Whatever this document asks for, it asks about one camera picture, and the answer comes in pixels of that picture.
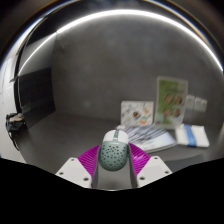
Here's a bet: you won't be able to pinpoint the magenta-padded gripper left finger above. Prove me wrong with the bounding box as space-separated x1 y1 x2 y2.
54 144 102 190

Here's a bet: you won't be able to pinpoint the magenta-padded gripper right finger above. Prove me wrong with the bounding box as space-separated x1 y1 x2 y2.
125 142 173 190

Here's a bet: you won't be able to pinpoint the green and white computer mouse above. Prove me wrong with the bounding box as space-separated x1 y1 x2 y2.
97 129 130 172

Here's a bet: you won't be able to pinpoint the white and blue book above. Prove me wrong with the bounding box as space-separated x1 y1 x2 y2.
174 123 211 148

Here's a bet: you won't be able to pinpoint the green menu stand sign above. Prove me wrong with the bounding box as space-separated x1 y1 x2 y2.
153 75 189 130

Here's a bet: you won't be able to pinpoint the black bag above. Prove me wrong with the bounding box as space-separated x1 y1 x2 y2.
4 112 27 151

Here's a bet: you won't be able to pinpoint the black monitor panel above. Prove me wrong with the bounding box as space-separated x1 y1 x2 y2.
17 65 57 129

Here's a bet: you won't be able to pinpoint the wall power outlets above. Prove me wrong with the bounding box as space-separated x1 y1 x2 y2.
185 94 209 113

